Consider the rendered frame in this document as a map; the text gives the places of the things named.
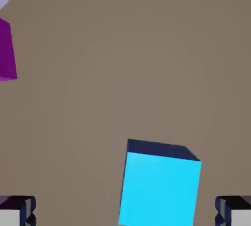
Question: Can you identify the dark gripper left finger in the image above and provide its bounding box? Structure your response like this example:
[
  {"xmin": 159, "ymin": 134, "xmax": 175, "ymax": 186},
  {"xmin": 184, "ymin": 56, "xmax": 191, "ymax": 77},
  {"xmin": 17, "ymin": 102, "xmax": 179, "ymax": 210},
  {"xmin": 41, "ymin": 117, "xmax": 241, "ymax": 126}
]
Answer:
[{"xmin": 0, "ymin": 195, "xmax": 37, "ymax": 226}]

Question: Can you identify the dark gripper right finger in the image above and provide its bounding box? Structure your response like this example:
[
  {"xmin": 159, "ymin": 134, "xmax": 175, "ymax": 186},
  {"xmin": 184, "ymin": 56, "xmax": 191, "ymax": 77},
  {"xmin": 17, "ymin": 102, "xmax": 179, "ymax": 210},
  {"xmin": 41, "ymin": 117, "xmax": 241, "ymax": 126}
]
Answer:
[{"xmin": 214, "ymin": 195, "xmax": 251, "ymax": 226}]

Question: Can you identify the small cyan cube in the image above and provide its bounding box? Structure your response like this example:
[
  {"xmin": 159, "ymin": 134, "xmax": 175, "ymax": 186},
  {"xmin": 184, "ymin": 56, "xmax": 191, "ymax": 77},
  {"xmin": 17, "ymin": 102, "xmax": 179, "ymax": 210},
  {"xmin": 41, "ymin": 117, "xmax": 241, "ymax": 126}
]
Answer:
[{"xmin": 118, "ymin": 138, "xmax": 202, "ymax": 226}]

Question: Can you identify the small purple cube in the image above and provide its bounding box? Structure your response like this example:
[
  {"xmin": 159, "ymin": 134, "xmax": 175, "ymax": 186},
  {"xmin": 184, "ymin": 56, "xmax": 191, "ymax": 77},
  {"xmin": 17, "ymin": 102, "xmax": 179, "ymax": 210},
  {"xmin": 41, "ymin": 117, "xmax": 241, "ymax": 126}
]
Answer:
[{"xmin": 0, "ymin": 18, "xmax": 18, "ymax": 82}]

